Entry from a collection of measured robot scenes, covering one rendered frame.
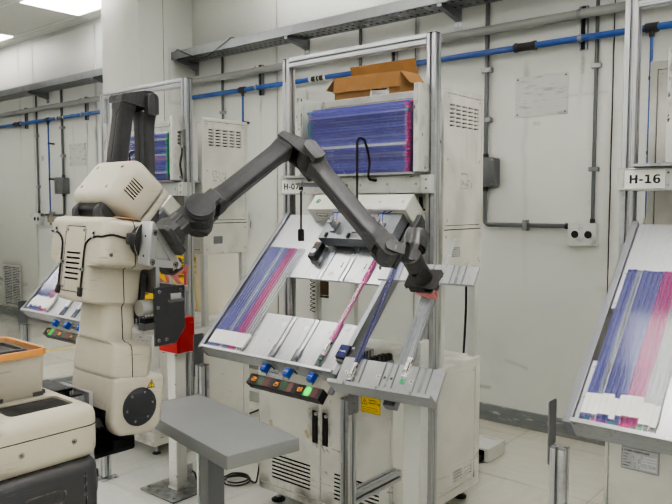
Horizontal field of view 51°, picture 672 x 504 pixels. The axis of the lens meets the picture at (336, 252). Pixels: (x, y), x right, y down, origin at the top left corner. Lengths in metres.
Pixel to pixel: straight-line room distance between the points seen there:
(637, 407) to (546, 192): 2.26
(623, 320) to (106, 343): 1.39
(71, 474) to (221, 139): 2.42
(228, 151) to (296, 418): 1.59
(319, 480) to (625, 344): 1.40
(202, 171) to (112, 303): 1.87
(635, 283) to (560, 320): 1.90
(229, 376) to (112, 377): 2.04
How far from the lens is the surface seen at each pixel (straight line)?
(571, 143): 3.96
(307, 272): 2.72
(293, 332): 2.54
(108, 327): 1.96
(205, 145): 3.75
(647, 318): 2.06
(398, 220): 2.58
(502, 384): 4.23
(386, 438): 2.64
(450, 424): 2.96
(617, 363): 1.98
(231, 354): 2.65
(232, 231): 3.85
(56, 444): 1.72
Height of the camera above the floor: 1.27
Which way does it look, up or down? 4 degrees down
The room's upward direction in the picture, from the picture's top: straight up
